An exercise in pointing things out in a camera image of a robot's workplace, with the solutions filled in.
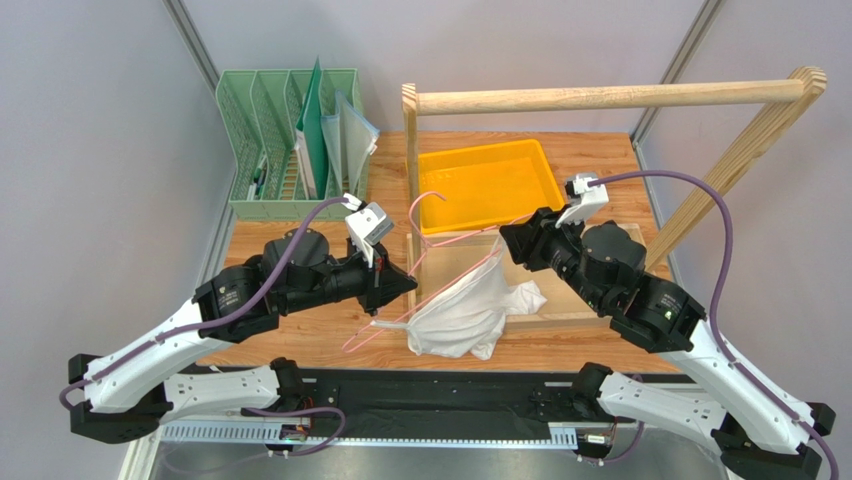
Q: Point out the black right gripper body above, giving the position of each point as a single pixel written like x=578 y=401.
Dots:
x=533 y=235

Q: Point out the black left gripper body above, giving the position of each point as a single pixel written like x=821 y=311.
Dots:
x=351 y=278

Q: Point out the pink wire hanger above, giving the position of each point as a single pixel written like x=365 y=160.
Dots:
x=431 y=281

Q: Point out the white tank top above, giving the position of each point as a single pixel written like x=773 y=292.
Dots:
x=470 y=315

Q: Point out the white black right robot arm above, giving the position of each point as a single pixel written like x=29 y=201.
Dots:
x=757 y=430

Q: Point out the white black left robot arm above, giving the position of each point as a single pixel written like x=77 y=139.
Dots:
x=132 y=392

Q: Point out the wooden clothes rack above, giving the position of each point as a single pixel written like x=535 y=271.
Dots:
x=784 y=102

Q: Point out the yellow plastic tray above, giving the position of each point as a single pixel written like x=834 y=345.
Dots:
x=482 y=186

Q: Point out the translucent document pouch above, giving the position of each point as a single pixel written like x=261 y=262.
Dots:
x=350 y=140

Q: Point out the green folder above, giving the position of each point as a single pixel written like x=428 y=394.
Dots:
x=310 y=145

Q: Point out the green file organizer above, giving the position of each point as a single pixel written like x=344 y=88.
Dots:
x=260 y=109

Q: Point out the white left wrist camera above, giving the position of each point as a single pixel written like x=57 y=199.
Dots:
x=367 y=224

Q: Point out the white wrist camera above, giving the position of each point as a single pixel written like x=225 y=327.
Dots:
x=585 y=199
x=367 y=224

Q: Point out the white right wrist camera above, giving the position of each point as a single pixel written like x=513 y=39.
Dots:
x=585 y=199

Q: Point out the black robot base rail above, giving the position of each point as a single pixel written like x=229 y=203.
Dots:
x=432 y=404

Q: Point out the white slotted cable duct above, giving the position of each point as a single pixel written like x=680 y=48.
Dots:
x=556 y=437

